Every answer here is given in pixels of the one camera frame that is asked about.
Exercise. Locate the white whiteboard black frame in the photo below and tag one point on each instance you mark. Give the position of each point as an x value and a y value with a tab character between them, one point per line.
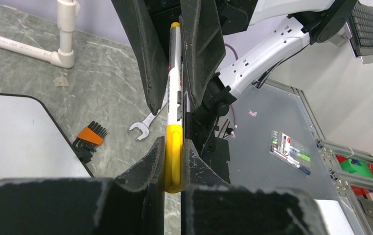
32	145

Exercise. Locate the black keyboard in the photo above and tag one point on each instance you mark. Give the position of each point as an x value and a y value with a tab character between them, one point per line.
360	25

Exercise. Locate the white PVC pipe frame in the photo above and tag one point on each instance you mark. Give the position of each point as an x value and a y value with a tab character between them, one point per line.
49	42

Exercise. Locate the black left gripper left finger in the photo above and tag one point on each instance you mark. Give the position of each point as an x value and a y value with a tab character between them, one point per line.
129	204

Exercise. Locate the aluminium frame rail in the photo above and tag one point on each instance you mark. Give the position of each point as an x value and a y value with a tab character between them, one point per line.
328	150

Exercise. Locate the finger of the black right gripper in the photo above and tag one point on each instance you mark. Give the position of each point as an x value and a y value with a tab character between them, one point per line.
203	45
149	53

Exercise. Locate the yellow marker cap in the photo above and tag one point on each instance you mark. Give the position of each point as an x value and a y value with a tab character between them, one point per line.
173	156

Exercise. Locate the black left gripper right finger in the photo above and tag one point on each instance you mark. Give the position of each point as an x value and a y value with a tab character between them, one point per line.
211	206

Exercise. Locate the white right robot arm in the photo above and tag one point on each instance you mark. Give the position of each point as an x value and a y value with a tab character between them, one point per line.
305	22

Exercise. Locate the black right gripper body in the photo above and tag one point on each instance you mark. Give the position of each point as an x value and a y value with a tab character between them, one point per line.
234	15

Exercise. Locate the silver open-end wrench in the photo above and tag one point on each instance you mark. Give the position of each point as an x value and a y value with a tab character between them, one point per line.
143	126

